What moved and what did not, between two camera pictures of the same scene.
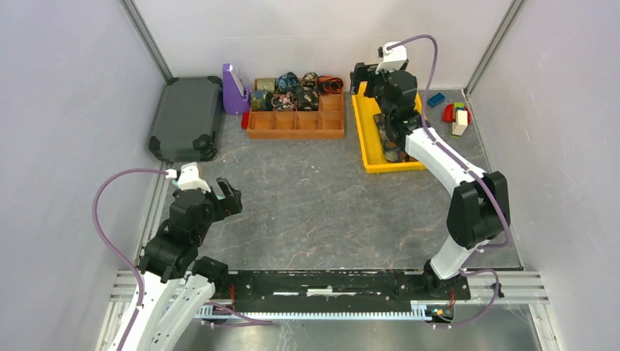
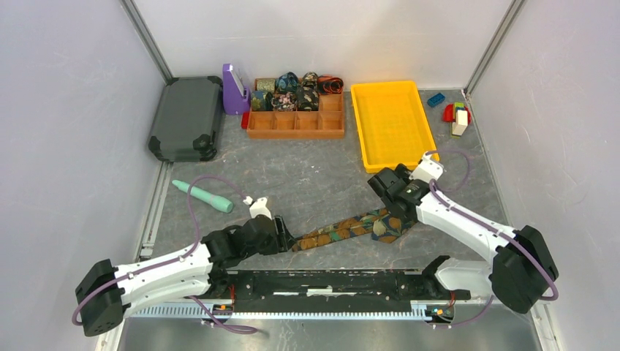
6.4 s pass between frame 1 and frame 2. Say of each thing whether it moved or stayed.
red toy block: stayed
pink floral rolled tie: stayed
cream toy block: stayed
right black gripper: moved
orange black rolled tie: stayed
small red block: stayed
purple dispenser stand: stayed
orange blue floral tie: moved
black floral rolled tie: stayed
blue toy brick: stayed
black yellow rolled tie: stayed
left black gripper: moved
